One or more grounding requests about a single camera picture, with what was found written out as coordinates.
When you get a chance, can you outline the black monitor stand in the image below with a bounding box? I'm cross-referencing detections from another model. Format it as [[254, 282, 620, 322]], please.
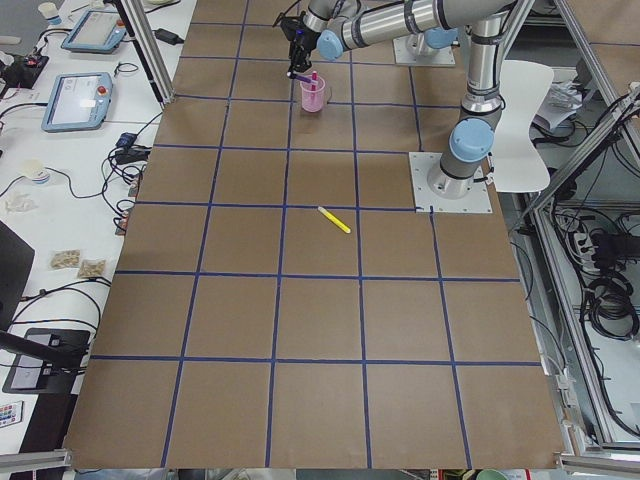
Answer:
[[1, 224, 89, 394]]

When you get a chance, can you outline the teach pendant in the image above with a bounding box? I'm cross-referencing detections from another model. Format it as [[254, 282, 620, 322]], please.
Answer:
[[61, 10, 127, 54], [41, 72, 113, 133]]

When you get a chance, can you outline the yellow highlighter pen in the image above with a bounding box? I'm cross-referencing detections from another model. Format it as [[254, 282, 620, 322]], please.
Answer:
[[317, 206, 351, 234]]

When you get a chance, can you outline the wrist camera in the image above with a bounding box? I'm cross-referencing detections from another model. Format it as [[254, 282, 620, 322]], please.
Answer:
[[273, 14, 306, 42]]

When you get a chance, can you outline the teach pendant far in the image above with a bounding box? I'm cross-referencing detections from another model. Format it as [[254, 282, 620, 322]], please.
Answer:
[[61, 10, 127, 54]]

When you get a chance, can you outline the power strip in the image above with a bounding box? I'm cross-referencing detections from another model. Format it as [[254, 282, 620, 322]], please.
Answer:
[[568, 230, 600, 264]]

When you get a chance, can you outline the white chair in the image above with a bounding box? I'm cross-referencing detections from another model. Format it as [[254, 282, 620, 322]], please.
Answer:
[[492, 60, 554, 193]]

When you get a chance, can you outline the remote control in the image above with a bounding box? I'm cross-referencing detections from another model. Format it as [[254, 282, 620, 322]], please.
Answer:
[[0, 400, 24, 428]]

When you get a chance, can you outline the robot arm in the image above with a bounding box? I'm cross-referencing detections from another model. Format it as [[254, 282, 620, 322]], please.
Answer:
[[274, 1, 529, 192]]

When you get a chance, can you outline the black power adapter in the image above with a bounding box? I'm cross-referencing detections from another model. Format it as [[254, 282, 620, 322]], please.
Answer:
[[153, 28, 184, 45]]

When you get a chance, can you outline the teach pendant near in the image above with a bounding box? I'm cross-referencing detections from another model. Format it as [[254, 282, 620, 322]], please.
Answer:
[[41, 72, 113, 133]]

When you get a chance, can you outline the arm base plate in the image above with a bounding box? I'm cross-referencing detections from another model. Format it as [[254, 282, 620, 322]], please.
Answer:
[[393, 35, 455, 67], [409, 152, 493, 214]]

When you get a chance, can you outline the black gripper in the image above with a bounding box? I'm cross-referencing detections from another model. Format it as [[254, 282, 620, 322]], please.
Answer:
[[287, 27, 318, 79]]

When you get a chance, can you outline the pink mesh cup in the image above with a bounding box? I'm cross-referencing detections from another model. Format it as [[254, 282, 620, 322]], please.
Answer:
[[300, 77, 326, 113]]

